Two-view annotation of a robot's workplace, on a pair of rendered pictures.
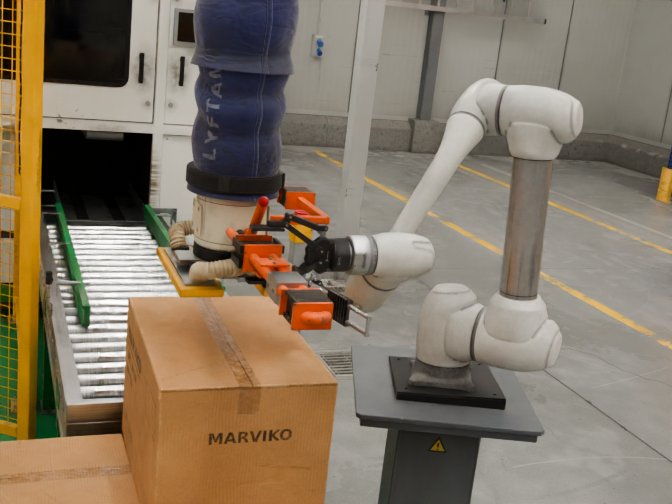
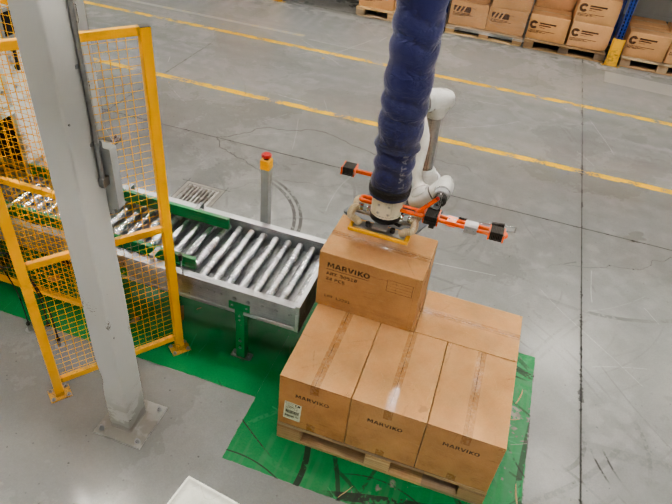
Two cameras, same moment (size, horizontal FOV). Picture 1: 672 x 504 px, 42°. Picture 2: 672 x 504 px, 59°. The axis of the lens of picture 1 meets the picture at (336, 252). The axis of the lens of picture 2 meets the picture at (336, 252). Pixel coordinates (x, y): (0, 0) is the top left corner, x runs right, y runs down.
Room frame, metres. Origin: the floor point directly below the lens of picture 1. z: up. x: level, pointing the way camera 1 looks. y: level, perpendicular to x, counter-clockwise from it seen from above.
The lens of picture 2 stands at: (0.62, 2.59, 3.03)
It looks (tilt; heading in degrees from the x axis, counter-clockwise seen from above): 39 degrees down; 307
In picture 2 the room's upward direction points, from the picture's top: 6 degrees clockwise
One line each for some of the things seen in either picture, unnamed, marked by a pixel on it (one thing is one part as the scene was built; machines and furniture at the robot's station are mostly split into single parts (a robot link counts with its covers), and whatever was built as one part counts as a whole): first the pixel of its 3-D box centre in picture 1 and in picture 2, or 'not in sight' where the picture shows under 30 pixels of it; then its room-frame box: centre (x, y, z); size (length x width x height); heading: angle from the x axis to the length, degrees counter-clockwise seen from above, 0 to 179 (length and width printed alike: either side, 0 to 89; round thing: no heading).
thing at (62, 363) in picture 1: (50, 301); (125, 265); (3.35, 1.13, 0.50); 2.31 x 0.05 x 0.19; 22
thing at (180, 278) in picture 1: (188, 264); (379, 229); (2.01, 0.35, 1.13); 0.34 x 0.10 x 0.05; 22
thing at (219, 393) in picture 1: (217, 408); (376, 271); (2.05, 0.25, 0.74); 0.60 x 0.40 x 0.40; 21
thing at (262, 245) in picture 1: (257, 252); (431, 216); (1.82, 0.17, 1.23); 0.10 x 0.08 x 0.06; 112
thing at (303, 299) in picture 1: (305, 308); (496, 233); (1.49, 0.04, 1.23); 0.08 x 0.07 x 0.05; 22
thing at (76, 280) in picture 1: (60, 252); (80, 233); (3.70, 1.21, 0.60); 1.60 x 0.10 x 0.09; 22
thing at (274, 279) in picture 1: (286, 287); (470, 227); (1.62, 0.09, 1.22); 0.07 x 0.07 x 0.04; 22
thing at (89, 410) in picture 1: (189, 404); (317, 275); (2.39, 0.38, 0.58); 0.70 x 0.03 x 0.06; 112
